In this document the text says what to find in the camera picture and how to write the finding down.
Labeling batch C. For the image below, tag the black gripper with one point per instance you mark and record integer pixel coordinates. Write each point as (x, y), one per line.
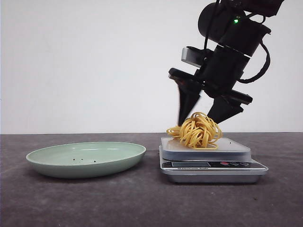
(216, 77)

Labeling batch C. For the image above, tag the yellow vermicelli noodle bundle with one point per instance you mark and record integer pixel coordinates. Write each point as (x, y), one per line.
(198, 132)

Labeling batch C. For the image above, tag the silver digital kitchen scale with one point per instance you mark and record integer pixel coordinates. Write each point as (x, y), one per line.
(230, 162)

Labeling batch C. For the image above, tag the pale green oval plate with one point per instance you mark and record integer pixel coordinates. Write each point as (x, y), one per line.
(86, 159)

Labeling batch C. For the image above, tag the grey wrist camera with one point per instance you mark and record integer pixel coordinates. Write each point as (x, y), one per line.
(195, 56)

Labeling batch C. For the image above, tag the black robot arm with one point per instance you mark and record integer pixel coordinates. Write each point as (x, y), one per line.
(229, 24)

